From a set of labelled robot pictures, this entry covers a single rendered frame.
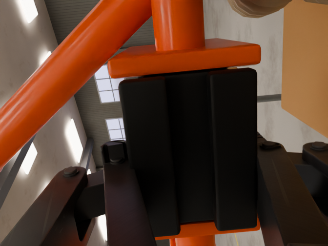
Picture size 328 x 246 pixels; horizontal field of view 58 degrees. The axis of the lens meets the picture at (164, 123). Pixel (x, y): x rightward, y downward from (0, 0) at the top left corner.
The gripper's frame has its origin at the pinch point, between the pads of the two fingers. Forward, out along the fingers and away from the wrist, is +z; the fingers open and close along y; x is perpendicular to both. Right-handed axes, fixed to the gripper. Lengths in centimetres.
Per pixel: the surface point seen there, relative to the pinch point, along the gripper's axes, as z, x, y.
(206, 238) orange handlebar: -3.0, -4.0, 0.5
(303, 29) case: 13.5, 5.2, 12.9
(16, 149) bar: -0.5, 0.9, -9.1
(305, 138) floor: 204, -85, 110
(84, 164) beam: 849, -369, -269
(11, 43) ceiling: 587, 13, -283
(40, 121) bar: -0.7, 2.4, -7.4
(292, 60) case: 15.6, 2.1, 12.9
